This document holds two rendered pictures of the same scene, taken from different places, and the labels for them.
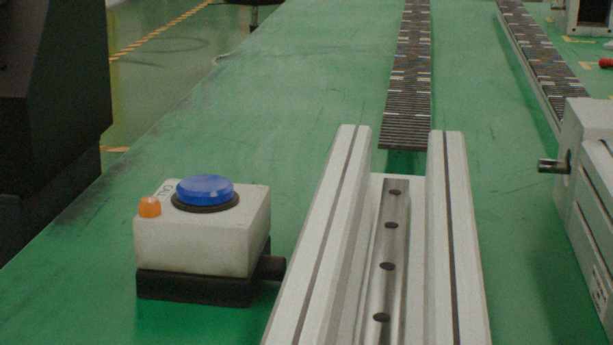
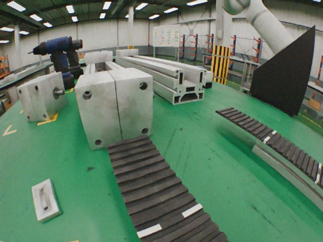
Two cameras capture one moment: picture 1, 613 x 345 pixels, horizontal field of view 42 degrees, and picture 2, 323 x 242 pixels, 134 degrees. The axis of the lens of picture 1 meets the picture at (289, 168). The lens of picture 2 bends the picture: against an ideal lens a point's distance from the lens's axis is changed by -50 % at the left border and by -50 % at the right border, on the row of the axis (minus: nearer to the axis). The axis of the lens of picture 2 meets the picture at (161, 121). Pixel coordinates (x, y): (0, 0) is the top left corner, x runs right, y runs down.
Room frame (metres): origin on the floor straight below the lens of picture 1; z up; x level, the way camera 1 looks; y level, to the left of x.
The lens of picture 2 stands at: (0.83, -0.34, 0.91)
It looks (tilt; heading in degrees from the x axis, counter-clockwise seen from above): 30 degrees down; 143
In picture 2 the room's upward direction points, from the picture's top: 2 degrees clockwise
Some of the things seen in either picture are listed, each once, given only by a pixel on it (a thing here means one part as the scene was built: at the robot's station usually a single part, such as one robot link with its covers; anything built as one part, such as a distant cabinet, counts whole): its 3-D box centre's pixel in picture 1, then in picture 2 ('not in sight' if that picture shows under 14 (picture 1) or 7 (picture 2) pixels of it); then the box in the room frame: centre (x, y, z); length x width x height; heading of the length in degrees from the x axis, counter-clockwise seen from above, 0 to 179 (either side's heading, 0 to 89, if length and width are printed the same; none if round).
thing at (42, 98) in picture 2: not in sight; (46, 95); (0.45, -0.42, 0.83); 0.11 x 0.10 x 0.10; 60
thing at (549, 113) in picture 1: (532, 53); not in sight; (1.26, -0.38, 0.79); 0.96 x 0.04 x 0.03; 171
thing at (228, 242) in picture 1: (217, 238); (195, 78); (0.51, 0.05, 0.81); 0.10 x 0.08 x 0.06; 81
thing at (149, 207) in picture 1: (149, 205); not in sight; (0.49, 0.09, 0.85); 0.02 x 0.02 x 0.01
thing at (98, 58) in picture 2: not in sight; (98, 60); (0.19, -0.21, 0.87); 0.16 x 0.11 x 0.07; 171
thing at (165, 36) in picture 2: not in sight; (165, 46); (-4.17, 3.54, 0.97); 1.51 x 0.50 x 1.95; 12
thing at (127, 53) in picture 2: not in sight; (126, 54); (-0.03, 0.01, 0.87); 0.16 x 0.11 x 0.07; 171
